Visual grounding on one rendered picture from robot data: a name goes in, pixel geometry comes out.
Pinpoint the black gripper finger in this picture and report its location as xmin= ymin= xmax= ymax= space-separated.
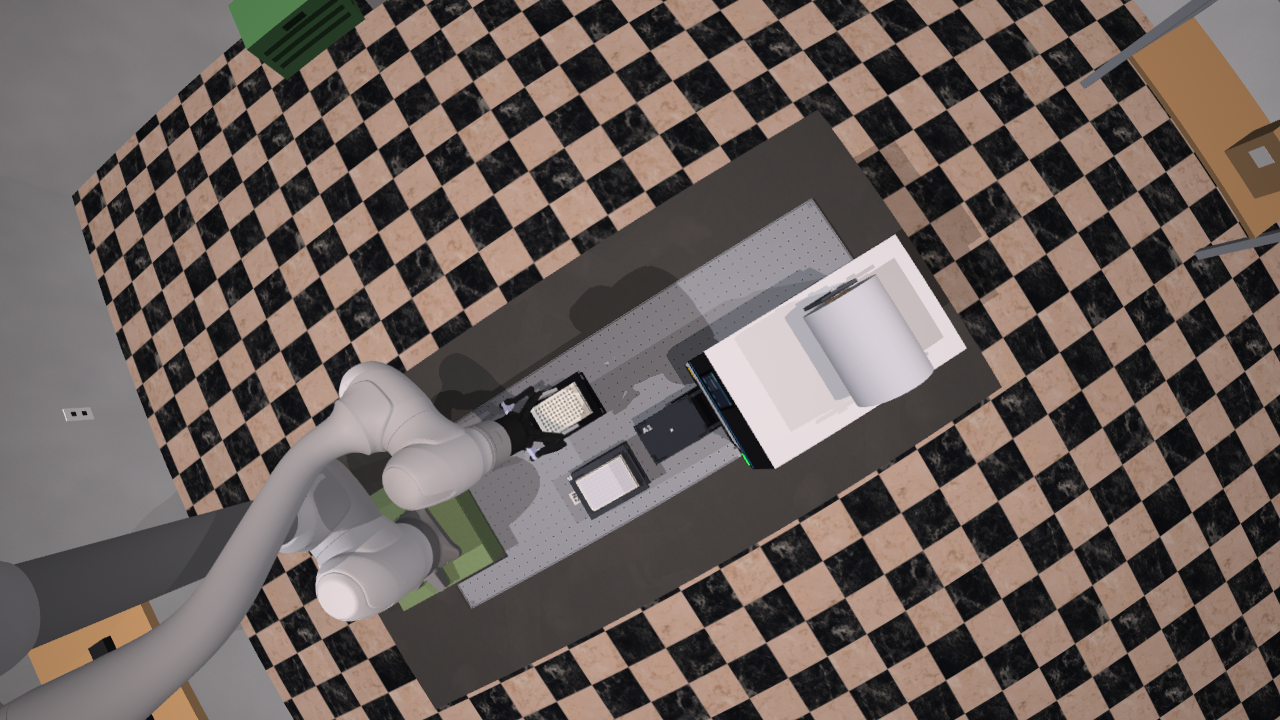
xmin=499 ymin=386 xmax=558 ymax=424
xmin=526 ymin=423 xmax=579 ymax=461

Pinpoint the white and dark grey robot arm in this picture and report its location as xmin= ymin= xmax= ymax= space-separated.
xmin=0 ymin=361 xmax=512 ymax=720

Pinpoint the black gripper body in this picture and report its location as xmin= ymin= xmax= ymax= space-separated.
xmin=494 ymin=411 xmax=536 ymax=456

